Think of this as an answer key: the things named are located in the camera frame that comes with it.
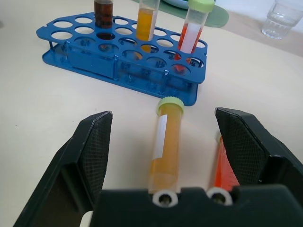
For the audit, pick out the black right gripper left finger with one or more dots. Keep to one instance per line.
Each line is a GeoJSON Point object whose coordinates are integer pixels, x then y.
{"type": "Point", "coordinates": [78, 156]}

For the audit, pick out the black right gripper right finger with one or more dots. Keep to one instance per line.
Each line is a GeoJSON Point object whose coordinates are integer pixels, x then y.
{"type": "Point", "coordinates": [251, 151]}

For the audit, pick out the yellow liquid tube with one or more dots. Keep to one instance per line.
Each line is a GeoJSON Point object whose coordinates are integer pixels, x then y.
{"type": "Point", "coordinates": [166, 146]}

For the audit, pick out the blue test tube rack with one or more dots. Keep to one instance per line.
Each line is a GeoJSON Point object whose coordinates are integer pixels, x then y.
{"type": "Point", "coordinates": [123, 55]}

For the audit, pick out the red liquid tube green cap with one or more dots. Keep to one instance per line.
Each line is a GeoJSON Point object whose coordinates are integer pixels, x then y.
{"type": "Point", "coordinates": [192, 30]}

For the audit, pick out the dark brown liquid tube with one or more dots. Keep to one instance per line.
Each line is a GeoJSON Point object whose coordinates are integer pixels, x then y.
{"type": "Point", "coordinates": [103, 16]}

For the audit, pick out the orange liquid tube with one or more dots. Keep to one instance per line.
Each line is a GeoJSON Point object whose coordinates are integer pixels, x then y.
{"type": "Point", "coordinates": [145, 22]}

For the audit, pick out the clear drinking glass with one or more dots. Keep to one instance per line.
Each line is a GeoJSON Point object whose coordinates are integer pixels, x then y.
{"type": "Point", "coordinates": [280, 19]}

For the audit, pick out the pale blue plate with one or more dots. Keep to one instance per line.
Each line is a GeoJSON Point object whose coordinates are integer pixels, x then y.
{"type": "Point", "coordinates": [176, 2]}

